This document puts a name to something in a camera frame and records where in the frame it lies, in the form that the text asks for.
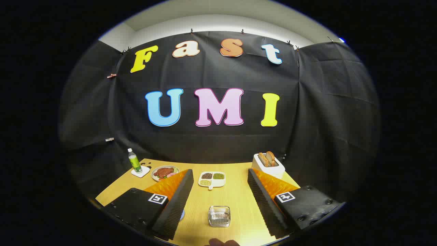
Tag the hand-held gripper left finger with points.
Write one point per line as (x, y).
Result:
(177, 201)

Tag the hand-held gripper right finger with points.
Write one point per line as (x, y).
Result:
(263, 201)

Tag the blue round plate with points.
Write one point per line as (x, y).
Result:
(182, 215)

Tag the white toaster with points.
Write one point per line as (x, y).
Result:
(269, 171)

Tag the brown steak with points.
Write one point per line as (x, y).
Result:
(164, 172)

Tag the cream round food plate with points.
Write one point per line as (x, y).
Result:
(154, 176)

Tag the white divided bean dish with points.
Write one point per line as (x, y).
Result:
(211, 180)

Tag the toasted bread slice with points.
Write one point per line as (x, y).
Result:
(271, 158)
(263, 159)

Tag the white square coaster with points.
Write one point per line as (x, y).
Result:
(145, 171)

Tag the green label water bottle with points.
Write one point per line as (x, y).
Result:
(135, 162)

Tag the pink backdrop clip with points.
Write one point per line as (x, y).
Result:
(111, 76)

